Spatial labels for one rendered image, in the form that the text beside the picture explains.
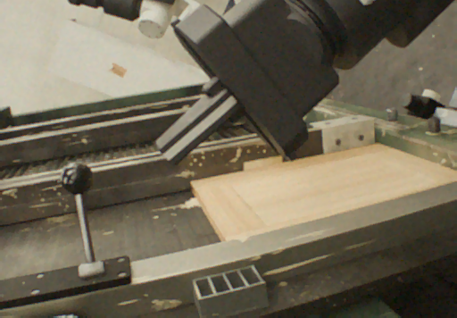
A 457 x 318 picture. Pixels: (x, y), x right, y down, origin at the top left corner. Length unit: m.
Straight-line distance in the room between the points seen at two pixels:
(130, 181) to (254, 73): 0.55
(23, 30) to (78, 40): 1.67
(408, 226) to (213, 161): 0.40
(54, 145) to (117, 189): 0.54
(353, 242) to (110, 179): 0.46
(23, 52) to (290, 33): 5.91
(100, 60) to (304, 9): 4.33
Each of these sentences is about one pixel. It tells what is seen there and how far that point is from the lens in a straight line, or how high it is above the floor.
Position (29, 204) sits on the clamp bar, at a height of 1.51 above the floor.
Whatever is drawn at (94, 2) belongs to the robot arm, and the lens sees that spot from 1.00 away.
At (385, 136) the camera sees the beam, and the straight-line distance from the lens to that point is 0.91.
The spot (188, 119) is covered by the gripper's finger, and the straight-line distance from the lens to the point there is 0.28.
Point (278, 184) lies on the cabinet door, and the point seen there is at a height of 1.12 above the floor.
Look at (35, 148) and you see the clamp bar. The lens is 1.32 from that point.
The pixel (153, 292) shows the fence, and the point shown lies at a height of 1.33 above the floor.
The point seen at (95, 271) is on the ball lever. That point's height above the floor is 1.40.
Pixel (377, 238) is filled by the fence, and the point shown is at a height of 1.10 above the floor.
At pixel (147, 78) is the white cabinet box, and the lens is 4.60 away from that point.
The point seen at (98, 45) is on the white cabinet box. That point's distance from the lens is 4.57.
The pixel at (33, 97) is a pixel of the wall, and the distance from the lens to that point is 6.21.
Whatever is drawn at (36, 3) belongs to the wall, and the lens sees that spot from 6.08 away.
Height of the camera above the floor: 1.45
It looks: 18 degrees down
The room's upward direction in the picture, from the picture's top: 69 degrees counter-clockwise
